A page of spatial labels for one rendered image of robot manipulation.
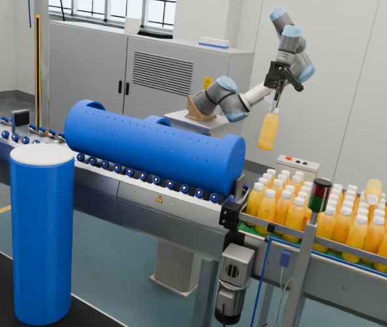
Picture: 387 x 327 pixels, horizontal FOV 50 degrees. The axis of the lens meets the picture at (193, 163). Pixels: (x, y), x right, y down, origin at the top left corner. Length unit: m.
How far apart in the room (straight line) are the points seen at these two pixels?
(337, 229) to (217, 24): 3.30
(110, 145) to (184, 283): 1.16
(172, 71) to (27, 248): 2.22
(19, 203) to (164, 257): 1.11
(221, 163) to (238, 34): 3.23
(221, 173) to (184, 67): 2.06
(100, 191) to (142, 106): 2.01
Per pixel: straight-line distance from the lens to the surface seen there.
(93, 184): 2.18
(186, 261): 2.70
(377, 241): 1.77
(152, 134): 1.94
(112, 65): 4.25
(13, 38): 7.41
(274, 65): 1.87
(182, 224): 1.99
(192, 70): 3.70
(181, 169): 1.87
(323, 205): 1.47
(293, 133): 4.74
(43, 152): 2.07
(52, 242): 2.11
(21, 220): 2.08
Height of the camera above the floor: 1.74
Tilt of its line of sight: 20 degrees down
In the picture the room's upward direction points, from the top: 7 degrees clockwise
